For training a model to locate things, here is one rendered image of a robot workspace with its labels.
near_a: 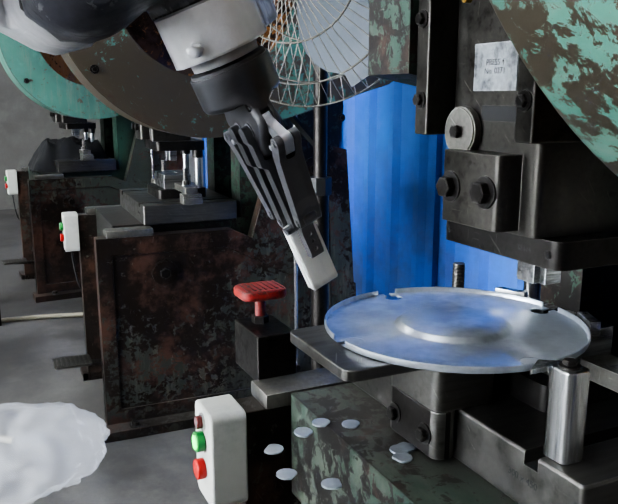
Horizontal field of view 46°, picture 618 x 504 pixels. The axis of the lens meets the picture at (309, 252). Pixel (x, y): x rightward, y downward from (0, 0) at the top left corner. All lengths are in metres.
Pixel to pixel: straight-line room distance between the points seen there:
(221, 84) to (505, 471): 0.46
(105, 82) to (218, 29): 1.37
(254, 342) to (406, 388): 0.28
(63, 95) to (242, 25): 3.10
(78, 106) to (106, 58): 1.74
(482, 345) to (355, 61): 0.90
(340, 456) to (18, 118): 6.55
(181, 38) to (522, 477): 0.51
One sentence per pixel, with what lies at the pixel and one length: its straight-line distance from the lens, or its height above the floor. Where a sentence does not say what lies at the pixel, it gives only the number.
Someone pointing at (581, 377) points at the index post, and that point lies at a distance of 0.70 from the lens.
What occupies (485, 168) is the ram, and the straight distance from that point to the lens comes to 0.79.
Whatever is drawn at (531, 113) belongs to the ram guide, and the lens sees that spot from 0.73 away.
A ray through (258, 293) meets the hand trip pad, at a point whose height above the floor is 0.76.
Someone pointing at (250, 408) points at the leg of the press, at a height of 0.62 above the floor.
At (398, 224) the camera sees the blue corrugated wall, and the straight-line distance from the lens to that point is 3.27.
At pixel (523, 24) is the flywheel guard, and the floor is 1.07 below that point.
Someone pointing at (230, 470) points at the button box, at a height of 0.55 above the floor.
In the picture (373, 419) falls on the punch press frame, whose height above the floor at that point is 0.65.
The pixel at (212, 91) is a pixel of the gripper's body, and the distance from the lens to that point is 0.64.
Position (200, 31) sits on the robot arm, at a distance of 0.63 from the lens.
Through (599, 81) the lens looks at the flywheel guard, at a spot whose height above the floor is 1.04.
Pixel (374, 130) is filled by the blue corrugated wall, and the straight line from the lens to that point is 3.40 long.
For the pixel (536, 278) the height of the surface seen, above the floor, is 0.83.
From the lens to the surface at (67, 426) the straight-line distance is 2.13.
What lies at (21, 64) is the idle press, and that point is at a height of 1.17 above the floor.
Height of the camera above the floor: 1.04
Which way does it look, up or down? 12 degrees down
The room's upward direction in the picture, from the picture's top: straight up
